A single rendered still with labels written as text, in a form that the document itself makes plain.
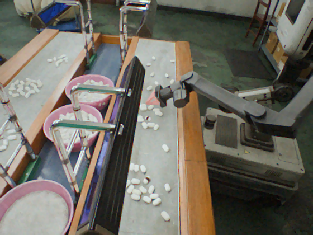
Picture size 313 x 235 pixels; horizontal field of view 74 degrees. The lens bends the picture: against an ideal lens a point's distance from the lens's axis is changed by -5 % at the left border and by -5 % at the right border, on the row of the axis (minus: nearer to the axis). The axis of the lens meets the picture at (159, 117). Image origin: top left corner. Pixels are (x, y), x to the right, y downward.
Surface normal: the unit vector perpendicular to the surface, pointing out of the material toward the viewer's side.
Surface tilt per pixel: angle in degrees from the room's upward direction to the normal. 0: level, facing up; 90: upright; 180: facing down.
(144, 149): 0
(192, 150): 0
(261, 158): 0
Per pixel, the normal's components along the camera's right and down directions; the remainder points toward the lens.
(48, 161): 0.09, -0.73
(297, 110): -0.40, -0.62
